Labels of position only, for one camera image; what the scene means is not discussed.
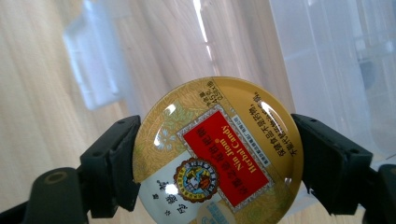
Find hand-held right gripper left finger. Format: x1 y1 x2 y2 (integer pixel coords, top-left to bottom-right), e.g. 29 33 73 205
79 115 142 219

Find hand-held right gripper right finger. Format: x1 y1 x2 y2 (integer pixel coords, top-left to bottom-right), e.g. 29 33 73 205
290 113 374 217

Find clear plastic storage box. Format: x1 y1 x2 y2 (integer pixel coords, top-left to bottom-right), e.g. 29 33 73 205
62 0 396 216

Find round gold candy tin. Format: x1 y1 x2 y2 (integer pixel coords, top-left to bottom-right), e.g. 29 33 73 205
132 76 304 224

